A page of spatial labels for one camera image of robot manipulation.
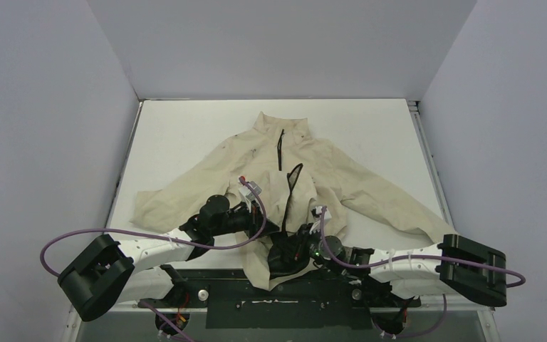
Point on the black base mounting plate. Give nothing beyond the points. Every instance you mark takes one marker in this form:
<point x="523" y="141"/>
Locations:
<point x="317" y="299"/>

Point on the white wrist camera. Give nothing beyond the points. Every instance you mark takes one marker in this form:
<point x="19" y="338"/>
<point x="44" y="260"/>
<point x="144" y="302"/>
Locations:
<point x="321" y="213"/>
<point x="249" y="192"/>

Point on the beige zip jacket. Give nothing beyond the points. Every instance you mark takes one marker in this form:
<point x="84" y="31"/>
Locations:
<point x="296" y="172"/>

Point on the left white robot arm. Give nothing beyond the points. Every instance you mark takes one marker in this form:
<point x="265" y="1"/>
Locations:
<point x="107" y="271"/>

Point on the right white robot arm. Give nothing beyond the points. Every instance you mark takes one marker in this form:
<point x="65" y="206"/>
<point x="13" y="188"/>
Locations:
<point x="456" y="265"/>

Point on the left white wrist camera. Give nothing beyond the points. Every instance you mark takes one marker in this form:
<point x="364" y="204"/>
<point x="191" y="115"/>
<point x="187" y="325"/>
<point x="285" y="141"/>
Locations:
<point x="249" y="192"/>

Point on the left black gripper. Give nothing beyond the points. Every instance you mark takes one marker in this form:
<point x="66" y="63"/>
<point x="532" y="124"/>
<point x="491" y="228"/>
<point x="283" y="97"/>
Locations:
<point x="254" y="218"/>

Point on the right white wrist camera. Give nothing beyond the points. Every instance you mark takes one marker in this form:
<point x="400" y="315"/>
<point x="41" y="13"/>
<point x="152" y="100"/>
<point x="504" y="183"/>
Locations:
<point x="321" y="213"/>

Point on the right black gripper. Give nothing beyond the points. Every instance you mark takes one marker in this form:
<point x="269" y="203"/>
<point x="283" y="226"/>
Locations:
<point x="299" y="240"/>

